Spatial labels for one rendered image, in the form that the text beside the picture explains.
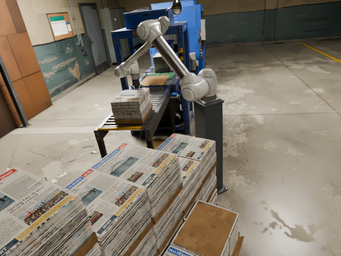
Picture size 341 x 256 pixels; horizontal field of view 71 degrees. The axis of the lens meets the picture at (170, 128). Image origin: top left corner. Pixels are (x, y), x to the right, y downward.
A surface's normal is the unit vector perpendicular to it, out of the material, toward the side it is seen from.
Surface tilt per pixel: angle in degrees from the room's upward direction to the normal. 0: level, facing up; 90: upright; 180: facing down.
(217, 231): 0
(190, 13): 90
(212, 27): 90
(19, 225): 1
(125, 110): 90
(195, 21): 90
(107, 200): 1
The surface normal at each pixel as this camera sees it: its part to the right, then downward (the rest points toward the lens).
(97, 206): -0.09, -0.88
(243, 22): -0.16, 0.46
